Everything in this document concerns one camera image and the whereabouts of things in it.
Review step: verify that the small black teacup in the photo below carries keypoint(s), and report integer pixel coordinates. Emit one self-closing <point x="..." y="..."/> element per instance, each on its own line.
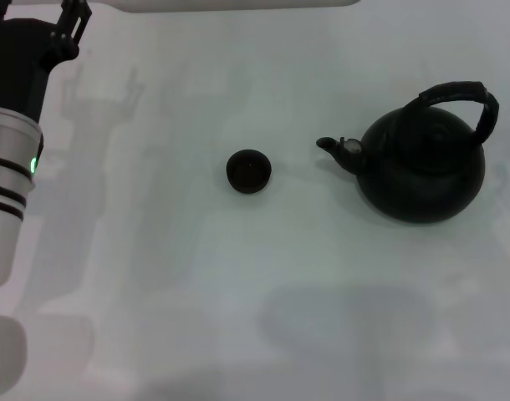
<point x="248" y="180"/>

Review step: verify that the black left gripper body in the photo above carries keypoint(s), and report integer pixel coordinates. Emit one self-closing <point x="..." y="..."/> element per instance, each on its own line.
<point x="16" y="67"/>

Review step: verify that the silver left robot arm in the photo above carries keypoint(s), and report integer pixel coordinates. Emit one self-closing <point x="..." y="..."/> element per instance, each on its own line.
<point x="4" y="196"/>

